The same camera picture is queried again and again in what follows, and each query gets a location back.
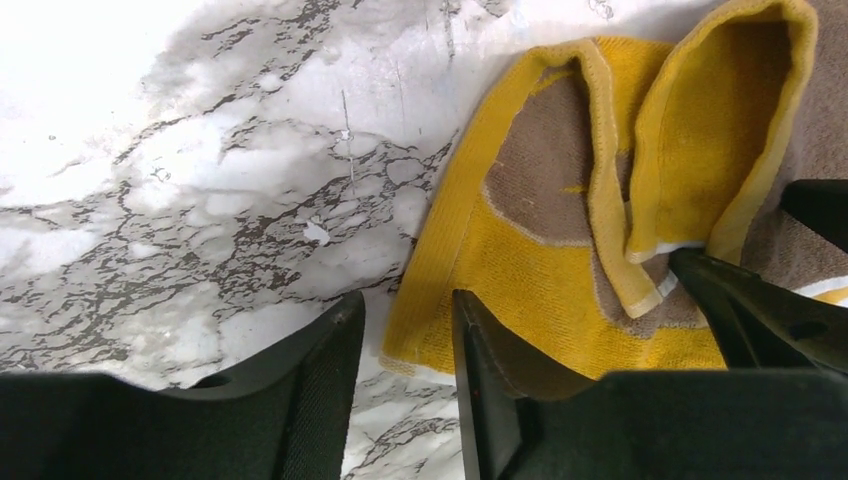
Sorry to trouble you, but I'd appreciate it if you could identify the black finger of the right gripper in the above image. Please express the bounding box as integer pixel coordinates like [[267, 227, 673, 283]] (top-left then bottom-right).
[[780, 179, 848, 252], [669, 249, 847, 375]]

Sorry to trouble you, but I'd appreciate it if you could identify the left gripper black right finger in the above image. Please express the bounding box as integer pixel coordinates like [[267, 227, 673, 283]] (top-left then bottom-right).
[[452, 290, 847, 479]]

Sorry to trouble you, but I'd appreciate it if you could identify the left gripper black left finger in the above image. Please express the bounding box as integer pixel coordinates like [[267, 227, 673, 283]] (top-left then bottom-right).
[[1, 291, 365, 479]]

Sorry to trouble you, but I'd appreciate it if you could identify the brown yellow cloth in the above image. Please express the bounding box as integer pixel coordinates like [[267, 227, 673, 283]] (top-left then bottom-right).
[[380, 1, 847, 379]]

